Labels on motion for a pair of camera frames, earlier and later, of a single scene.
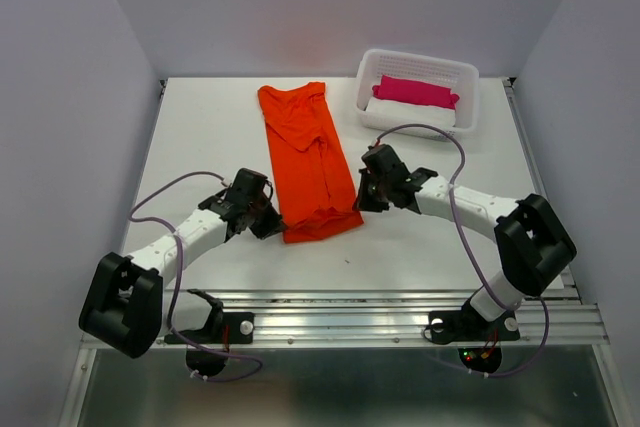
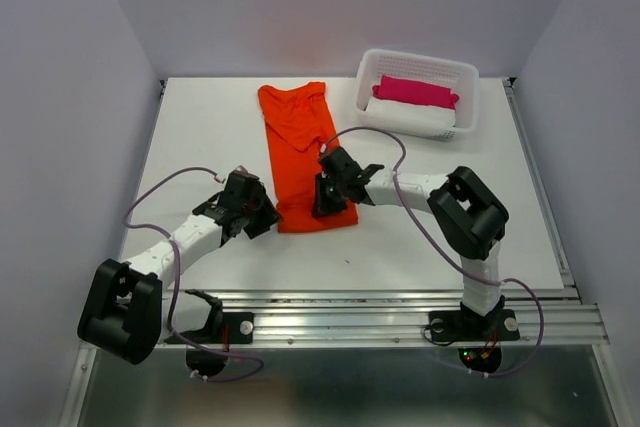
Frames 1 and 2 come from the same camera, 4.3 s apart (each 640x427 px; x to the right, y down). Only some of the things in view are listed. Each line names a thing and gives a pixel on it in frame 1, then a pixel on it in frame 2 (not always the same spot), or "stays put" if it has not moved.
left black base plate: [224, 328] stays put
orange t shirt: [316, 187] stays put
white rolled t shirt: [390, 113] stays put
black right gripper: [362, 201] -> [321, 204]
